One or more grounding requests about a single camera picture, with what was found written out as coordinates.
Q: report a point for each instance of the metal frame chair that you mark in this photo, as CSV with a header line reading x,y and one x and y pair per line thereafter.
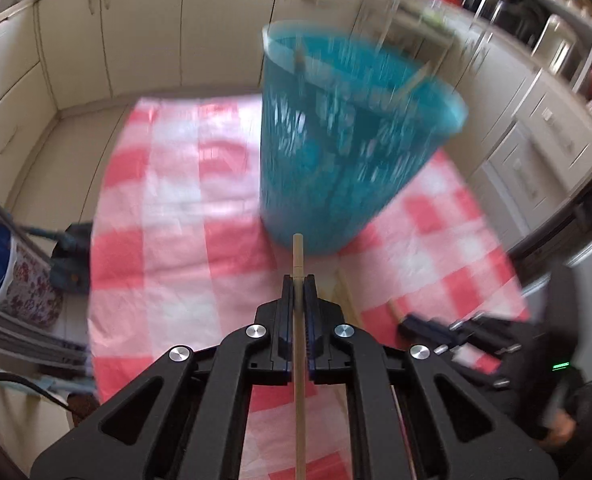
x,y
5,320

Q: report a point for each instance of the dark blue floor tool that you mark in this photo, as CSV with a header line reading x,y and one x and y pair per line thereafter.
x,y
70,260

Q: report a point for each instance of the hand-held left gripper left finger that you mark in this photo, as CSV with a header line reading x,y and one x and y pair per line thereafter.
x,y
288,307

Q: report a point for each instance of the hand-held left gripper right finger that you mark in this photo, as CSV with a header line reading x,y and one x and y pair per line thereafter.
x,y
311,310

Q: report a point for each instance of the pale bamboo chopstick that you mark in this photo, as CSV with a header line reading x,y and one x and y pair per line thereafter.
x,y
348,295

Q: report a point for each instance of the cream base cabinets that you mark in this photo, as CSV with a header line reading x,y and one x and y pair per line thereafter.
x,y
536,130

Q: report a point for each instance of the white countertop appliance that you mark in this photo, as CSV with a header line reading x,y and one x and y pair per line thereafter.
x,y
553,45

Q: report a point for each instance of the cream drawer cabinet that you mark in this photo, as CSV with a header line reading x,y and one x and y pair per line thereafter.
x,y
5,100

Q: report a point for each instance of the person's right hand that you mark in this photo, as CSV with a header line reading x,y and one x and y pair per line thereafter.
x,y
560,427

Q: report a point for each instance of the red white checkered tablecloth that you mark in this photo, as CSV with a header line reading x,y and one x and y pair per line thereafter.
x,y
175,210

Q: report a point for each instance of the cream tall door cabinets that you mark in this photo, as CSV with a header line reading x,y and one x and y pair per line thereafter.
x,y
175,25

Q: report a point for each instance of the white storage rack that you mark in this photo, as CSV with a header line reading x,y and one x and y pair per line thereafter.
x,y
416,20

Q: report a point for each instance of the blue perforated plastic basket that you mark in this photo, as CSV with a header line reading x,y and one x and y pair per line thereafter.
x,y
326,160

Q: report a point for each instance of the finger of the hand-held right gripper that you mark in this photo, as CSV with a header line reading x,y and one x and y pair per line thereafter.
x,y
426,324
468,360

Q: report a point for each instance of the wooden chopstick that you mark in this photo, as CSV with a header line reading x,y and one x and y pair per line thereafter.
x,y
416,81
298,255
299,62
394,308

